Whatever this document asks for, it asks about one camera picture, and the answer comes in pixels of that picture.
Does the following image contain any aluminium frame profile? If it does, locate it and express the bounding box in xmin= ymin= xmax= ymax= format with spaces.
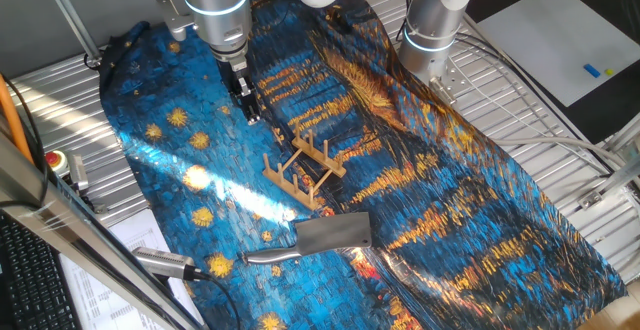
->
xmin=579 ymin=114 xmax=640 ymax=211

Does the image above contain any aluminium frame bar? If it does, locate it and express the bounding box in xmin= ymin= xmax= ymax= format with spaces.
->
xmin=0 ymin=134 xmax=201 ymax=330

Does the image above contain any black keyboard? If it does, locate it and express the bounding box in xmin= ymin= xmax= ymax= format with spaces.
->
xmin=0 ymin=212 xmax=84 ymax=330

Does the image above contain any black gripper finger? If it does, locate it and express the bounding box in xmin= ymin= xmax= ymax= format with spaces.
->
xmin=230 ymin=91 xmax=250 ymax=122
xmin=238 ymin=75 xmax=263 ymax=126

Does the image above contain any orange cable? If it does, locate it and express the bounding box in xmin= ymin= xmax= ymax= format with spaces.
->
xmin=0 ymin=73 xmax=34 ymax=166

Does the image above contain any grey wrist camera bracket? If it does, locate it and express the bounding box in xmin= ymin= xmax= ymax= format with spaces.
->
xmin=153 ymin=0 xmax=194 ymax=42

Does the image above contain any black camera cable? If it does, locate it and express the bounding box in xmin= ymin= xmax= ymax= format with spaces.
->
xmin=185 ymin=264 xmax=242 ymax=330

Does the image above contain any silver camera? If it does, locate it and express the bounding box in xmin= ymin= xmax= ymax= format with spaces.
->
xmin=131 ymin=246 xmax=199 ymax=281

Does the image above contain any aluminium pole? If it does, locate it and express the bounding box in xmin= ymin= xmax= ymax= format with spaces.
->
xmin=37 ymin=0 xmax=104 ymax=64

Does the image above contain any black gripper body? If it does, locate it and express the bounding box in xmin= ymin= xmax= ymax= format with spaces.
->
xmin=218 ymin=53 xmax=253 ymax=107

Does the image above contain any wooden peg rack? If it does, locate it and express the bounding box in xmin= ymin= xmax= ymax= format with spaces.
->
xmin=261 ymin=121 xmax=348 ymax=212

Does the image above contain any aluminium mount bracket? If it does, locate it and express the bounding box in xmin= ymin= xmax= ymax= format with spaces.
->
xmin=68 ymin=153 xmax=90 ymax=192

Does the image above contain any white board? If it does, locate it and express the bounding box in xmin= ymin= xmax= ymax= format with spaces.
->
xmin=476 ymin=0 xmax=640 ymax=108

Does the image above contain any starry night painting cloth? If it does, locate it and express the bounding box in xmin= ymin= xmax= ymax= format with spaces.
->
xmin=98 ymin=0 xmax=629 ymax=330

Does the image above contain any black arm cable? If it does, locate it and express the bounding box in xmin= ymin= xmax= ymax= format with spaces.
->
xmin=397 ymin=0 xmax=419 ymax=41

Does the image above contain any red emergency stop button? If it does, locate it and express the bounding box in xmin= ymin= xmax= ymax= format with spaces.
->
xmin=43 ymin=149 xmax=71 ymax=179

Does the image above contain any black mat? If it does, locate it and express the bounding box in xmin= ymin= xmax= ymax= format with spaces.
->
xmin=464 ymin=0 xmax=640 ymax=146

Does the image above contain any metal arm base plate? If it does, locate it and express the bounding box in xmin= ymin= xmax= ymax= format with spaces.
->
xmin=429 ymin=62 xmax=476 ymax=109

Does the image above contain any printed paper sheet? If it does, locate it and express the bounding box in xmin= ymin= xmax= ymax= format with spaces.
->
xmin=59 ymin=208 xmax=206 ymax=330

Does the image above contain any white cable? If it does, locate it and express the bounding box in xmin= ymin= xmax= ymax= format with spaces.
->
xmin=462 ymin=13 xmax=614 ymax=154
xmin=492 ymin=136 xmax=624 ymax=170

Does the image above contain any steel cleaver knife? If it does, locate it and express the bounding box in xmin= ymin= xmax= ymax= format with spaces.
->
xmin=243 ymin=212 xmax=374 ymax=265

